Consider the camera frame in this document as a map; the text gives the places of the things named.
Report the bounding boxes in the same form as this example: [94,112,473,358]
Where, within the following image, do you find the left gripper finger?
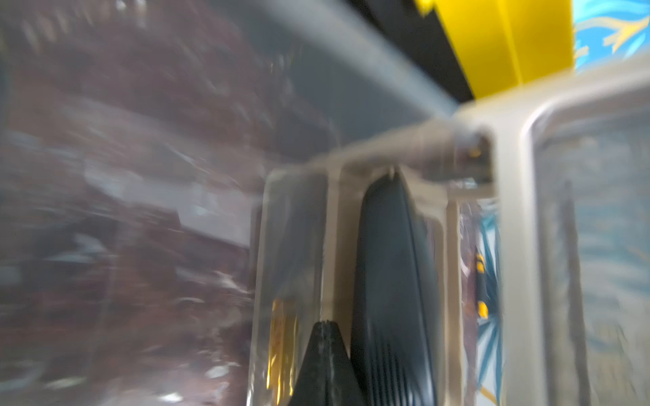
[289,321,366,406]

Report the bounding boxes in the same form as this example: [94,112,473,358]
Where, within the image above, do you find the beige drawer organizer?
[318,53,649,405]

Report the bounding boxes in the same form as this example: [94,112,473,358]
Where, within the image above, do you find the yellow black toolbox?
[350,0,573,103]

